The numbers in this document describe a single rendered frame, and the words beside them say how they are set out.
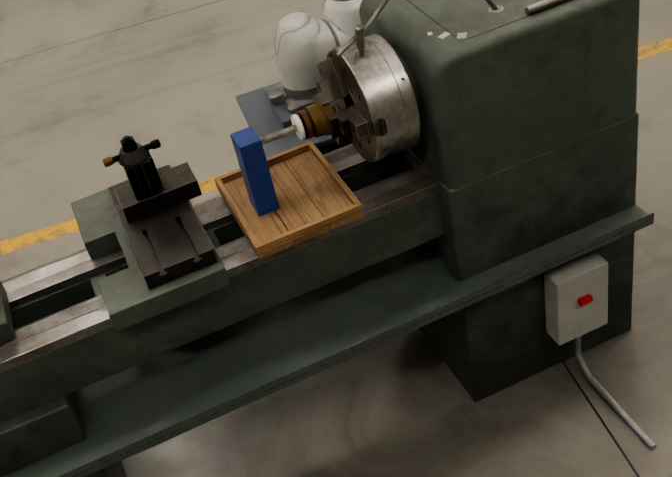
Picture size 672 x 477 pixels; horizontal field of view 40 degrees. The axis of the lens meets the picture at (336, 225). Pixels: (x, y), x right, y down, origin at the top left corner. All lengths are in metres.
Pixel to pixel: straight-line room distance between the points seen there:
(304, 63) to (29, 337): 1.20
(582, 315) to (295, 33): 1.23
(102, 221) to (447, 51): 1.03
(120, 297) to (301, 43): 1.06
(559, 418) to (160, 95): 2.88
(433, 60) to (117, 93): 3.10
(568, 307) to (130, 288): 1.31
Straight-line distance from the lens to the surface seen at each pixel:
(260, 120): 3.14
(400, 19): 2.48
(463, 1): 2.52
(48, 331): 2.43
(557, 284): 2.81
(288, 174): 2.62
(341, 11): 3.00
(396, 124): 2.37
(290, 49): 2.97
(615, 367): 3.18
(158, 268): 2.33
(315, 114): 2.41
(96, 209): 2.66
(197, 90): 4.98
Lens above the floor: 2.38
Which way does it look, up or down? 39 degrees down
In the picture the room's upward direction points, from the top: 13 degrees counter-clockwise
